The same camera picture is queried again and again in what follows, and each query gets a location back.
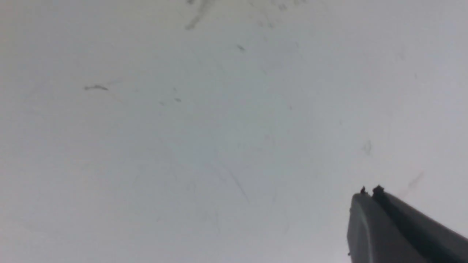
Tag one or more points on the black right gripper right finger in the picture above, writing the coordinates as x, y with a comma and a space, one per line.
433, 241

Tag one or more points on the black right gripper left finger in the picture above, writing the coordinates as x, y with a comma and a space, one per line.
372, 236

